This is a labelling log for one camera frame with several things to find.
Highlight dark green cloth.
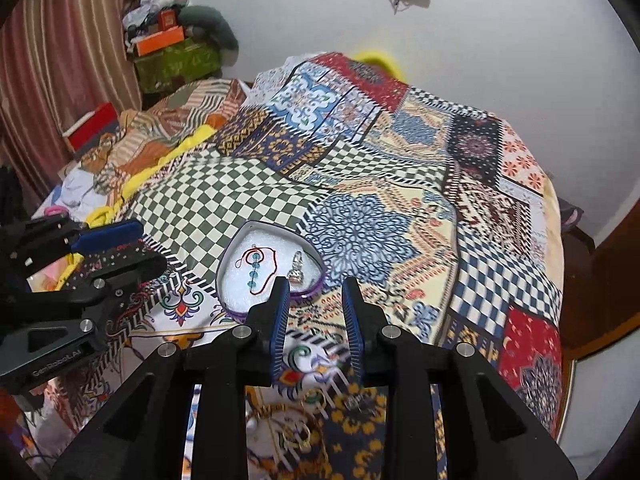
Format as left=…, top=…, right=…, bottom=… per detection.
left=181, top=5, right=240, bottom=52

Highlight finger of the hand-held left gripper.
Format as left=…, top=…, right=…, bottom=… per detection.
left=0, top=212, right=144, bottom=282
left=0, top=241, right=167, bottom=397

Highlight gold jewelry piece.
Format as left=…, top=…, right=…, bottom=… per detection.
left=247, top=400, right=326, bottom=461

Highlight orange box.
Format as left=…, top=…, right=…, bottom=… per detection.
left=135, top=27, right=186, bottom=57

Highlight striped orange blanket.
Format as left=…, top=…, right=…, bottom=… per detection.
left=75, top=78, right=251, bottom=196

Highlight red string bracelet blue beads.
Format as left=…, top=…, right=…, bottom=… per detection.
left=233, top=245, right=279, bottom=295

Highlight yellow pillow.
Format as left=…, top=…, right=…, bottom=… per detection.
left=352, top=50, right=405, bottom=80

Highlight red box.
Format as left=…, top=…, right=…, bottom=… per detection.
left=63, top=102, right=120, bottom=153

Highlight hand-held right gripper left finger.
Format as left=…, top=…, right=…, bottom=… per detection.
left=50, top=276, right=291, bottom=480

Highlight heart-shaped purple jewelry box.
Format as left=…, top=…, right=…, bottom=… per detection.
left=215, top=219, right=327, bottom=319

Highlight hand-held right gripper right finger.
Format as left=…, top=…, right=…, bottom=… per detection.
left=341, top=276, right=591, bottom=480

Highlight green patterned box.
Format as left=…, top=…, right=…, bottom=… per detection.
left=132, top=40, right=222, bottom=94

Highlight patchwork printed bedsheet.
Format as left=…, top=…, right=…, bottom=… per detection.
left=30, top=51, right=566, bottom=480

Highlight striped brown curtain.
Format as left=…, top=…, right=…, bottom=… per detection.
left=0, top=0, right=143, bottom=201

